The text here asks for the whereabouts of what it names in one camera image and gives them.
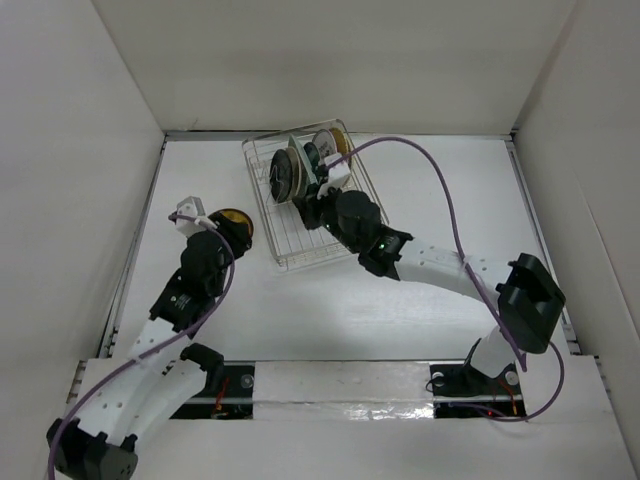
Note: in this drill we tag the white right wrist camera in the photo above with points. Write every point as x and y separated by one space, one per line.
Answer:
333 172

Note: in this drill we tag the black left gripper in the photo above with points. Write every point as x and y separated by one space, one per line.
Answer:
234 232

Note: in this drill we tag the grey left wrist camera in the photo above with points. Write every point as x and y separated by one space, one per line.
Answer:
192 215

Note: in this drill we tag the light green rectangular dish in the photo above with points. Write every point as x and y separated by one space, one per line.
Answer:
307 172

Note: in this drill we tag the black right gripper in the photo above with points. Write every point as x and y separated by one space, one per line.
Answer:
309 206

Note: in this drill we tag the cream plate brown smear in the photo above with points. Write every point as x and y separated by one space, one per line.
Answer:
297 172

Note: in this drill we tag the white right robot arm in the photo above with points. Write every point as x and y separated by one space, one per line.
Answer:
527 300

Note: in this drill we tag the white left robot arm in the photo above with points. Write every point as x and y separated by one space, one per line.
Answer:
103 433

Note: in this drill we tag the blue floral round plate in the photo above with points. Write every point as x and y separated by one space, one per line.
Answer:
313 155

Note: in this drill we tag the white plate red characters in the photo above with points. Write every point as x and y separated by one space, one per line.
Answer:
325 143

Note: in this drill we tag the yellow brown patterned plate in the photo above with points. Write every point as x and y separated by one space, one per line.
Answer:
237 217

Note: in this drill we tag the yellow woven pattern plate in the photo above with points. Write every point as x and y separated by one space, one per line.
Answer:
342 145

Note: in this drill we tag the metal wire dish rack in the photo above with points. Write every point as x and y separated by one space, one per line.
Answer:
291 245

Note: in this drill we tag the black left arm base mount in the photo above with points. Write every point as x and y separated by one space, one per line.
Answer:
230 397

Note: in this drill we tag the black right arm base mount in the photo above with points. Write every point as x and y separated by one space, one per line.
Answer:
461 393

